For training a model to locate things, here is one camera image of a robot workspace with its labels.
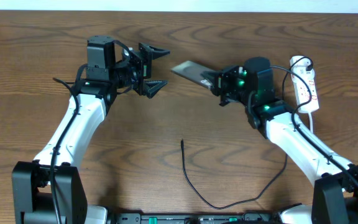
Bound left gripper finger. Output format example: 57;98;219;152
144;80;168;99
148;45;170;60

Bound Galaxy S25 Ultra smartphone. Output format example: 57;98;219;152
171;60;213;89

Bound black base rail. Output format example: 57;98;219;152
106;212;280;224

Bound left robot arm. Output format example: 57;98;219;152
12;35;170;223

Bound black USB charging cable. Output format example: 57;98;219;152
180;56;314;210

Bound white power strip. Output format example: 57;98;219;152
290;55;319;113

